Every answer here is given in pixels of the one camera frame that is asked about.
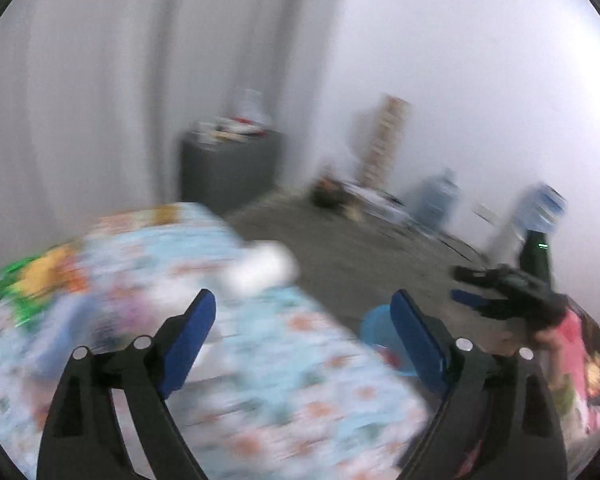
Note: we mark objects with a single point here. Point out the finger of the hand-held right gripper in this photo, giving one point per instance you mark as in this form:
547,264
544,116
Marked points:
472,301
472,275

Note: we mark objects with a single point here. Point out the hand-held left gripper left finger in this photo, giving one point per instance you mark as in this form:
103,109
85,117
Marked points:
190,342

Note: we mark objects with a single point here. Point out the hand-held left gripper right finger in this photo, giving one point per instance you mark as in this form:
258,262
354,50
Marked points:
420,347

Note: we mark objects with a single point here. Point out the blue plastic bin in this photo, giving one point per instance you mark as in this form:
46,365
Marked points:
377,332

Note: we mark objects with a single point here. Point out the white tissue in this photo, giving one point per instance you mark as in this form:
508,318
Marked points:
260,267

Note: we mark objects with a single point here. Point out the person's right hand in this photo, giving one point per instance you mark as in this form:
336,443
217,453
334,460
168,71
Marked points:
547,345

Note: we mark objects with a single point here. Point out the blue floral printed cloth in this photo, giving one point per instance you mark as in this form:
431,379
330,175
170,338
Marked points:
260,375

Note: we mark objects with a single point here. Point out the large blue water bottle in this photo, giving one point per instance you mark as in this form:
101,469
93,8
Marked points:
436,200

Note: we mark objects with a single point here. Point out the water bottle on dispenser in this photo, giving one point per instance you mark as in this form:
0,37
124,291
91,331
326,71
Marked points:
545,207

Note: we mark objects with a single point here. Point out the pile of small floor items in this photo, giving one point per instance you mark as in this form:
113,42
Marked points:
375,202

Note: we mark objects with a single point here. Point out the patterned paper roll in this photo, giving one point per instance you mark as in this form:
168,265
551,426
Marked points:
386,140

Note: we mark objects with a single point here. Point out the dark bag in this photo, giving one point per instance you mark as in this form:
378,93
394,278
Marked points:
330,192

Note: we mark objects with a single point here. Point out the grey cabinet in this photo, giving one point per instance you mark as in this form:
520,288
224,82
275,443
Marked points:
227,170

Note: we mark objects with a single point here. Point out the clutter on grey cabinet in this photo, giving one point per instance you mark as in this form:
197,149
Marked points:
235,122

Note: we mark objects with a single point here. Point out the white curtain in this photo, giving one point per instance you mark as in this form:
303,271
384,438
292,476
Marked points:
145,90

